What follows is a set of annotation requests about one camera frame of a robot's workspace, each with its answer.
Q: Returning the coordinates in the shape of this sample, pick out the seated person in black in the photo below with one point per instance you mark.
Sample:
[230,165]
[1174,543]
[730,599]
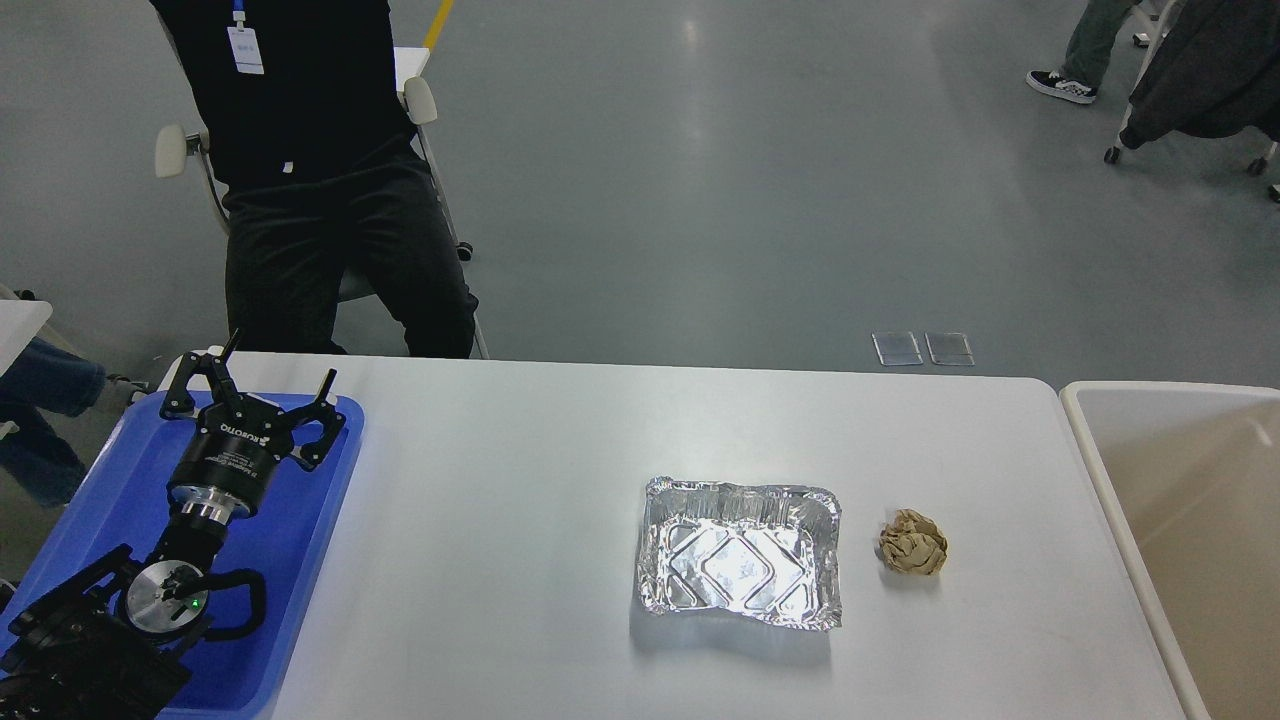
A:
[320,200]

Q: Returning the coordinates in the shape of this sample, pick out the aluminium foil tray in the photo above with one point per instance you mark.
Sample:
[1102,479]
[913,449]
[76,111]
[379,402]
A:
[766,553]

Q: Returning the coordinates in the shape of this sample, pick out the person in blue jeans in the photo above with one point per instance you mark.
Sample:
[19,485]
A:
[44,379]

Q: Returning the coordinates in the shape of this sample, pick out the crumpled brown paper ball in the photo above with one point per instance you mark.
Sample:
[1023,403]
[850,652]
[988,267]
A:
[913,544]

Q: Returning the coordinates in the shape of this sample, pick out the white side table corner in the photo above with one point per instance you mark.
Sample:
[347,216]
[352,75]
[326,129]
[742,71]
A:
[21,320]

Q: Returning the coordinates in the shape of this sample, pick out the floor plate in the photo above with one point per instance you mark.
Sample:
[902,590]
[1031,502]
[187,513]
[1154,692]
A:
[949,349]
[897,348]

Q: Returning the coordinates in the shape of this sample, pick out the floor plate right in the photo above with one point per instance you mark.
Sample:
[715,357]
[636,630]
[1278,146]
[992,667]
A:
[949,349]

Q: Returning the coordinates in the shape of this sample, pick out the white ID badge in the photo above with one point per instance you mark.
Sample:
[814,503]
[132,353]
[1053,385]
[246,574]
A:
[245,48]

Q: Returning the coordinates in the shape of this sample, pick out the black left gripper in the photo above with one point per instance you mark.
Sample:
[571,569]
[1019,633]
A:
[239,441]

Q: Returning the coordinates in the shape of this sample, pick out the person leg with sneaker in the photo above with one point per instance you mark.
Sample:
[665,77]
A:
[1087,56]

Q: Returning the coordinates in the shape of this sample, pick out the beige plastic bin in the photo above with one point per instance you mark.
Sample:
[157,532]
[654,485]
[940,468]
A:
[1188,479]

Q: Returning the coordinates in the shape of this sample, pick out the blue plastic tray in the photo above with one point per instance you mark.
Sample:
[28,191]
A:
[122,501]

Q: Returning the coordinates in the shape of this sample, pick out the chair with dark jacket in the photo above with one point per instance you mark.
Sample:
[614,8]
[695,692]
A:
[1210,71]

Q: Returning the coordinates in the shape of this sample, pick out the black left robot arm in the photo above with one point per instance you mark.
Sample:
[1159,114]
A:
[175,585]

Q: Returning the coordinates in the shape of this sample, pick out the floor plate left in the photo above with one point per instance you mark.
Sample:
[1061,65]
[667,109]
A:
[897,348]

